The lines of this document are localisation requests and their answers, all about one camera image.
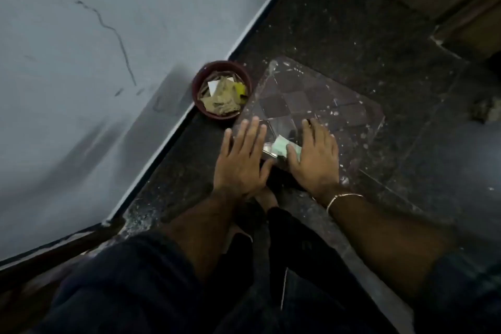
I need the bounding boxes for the person's right hand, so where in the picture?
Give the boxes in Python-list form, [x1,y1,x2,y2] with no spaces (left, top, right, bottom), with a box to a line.
[285,117,340,201]

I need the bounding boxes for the person's left hand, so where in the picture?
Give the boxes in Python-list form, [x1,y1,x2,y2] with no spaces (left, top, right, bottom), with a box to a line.
[213,116,275,201]

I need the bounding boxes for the green cleaning cloth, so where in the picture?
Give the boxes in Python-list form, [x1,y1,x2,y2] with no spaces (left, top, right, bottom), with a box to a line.
[270,135,303,162]

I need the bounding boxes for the person's left forearm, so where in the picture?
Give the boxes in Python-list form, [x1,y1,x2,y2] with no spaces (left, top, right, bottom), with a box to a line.
[160,188,255,283]

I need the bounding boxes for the person's right forearm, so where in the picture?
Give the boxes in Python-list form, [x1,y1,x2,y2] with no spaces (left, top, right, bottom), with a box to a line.
[313,185,459,303]

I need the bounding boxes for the person's bare foot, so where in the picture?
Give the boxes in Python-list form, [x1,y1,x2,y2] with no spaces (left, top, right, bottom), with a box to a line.
[254,187,279,214]

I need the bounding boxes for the maroon round bowl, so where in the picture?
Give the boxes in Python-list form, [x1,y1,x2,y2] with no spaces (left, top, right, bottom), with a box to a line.
[192,60,253,121]

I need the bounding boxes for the dark trousers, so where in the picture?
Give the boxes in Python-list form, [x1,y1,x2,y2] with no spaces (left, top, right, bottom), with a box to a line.
[219,206,398,334]

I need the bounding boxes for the thin metal bracelet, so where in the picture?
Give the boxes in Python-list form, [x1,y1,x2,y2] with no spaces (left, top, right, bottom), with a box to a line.
[326,193,365,215]

